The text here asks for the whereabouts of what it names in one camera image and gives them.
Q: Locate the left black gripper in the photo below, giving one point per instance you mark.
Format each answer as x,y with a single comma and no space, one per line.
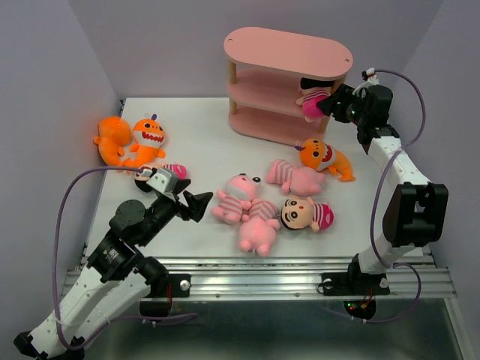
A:
198,202

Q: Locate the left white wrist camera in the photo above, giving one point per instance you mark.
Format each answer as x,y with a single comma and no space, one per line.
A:
163,180

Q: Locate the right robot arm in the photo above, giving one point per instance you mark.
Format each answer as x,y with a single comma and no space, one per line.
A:
415,214

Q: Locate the pink plush with face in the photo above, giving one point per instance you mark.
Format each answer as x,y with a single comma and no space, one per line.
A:
236,198

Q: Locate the boy doll pink pants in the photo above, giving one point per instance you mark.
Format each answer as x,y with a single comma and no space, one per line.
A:
149,169
297,214
313,91

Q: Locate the pink striped plush upper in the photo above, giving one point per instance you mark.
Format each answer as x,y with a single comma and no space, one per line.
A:
300,181

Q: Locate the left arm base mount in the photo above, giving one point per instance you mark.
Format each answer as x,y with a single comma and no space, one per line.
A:
159,300

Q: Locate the orange shark plush left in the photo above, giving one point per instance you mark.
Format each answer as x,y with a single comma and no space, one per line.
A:
148,138

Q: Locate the plain orange plush toy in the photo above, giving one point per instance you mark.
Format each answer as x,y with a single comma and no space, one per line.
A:
114,133

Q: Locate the orange shark plush right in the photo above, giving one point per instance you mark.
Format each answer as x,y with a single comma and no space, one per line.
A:
319,156

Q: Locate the orange shark plush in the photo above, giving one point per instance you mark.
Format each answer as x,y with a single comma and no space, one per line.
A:
148,138
319,156

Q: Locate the aluminium rail frame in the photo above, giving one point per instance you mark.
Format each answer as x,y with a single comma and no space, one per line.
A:
269,308

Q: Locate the pink striped plush lower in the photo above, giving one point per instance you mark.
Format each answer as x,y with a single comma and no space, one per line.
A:
258,231

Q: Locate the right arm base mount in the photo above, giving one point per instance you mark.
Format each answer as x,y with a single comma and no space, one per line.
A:
360,293

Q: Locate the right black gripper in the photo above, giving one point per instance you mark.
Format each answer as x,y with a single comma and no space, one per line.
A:
335,103

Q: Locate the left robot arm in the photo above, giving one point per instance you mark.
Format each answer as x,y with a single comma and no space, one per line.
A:
116,274

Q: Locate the pink three-tier shelf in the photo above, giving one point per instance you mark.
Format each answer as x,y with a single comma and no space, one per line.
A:
265,68

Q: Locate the pink striped plush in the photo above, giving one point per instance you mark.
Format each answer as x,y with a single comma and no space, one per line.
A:
258,231
300,181

